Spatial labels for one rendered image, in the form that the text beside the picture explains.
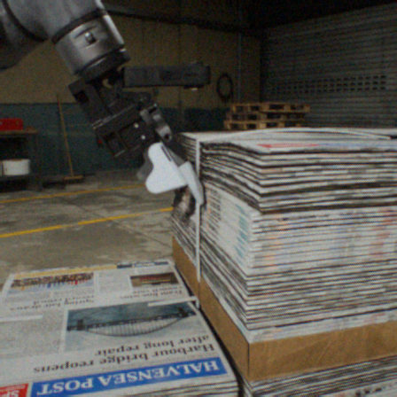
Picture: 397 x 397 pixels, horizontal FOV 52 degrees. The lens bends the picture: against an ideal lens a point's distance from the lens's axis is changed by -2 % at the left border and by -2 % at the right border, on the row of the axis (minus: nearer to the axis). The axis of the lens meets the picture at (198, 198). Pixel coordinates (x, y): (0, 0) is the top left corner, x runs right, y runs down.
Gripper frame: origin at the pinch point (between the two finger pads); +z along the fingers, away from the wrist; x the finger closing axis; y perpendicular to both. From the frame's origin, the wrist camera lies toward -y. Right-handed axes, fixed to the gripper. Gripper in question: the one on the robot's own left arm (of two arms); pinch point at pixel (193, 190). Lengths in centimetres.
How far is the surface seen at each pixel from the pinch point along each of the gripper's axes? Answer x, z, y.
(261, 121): -572, 125, -226
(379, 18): -584, 79, -506
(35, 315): -0.4, 3.4, 27.0
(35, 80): -667, -105, 43
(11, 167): -585, -8, 135
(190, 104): -775, 62, -183
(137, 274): -11.6, 10.6, 13.7
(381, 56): -579, 137, -477
